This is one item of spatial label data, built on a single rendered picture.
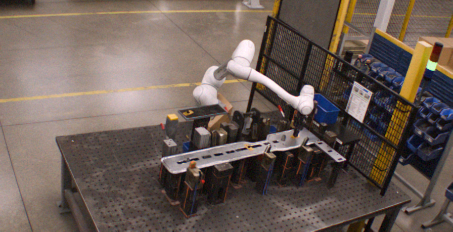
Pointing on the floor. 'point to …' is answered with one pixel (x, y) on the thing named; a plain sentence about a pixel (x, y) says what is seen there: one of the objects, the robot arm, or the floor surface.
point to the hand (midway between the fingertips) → (296, 132)
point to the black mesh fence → (337, 100)
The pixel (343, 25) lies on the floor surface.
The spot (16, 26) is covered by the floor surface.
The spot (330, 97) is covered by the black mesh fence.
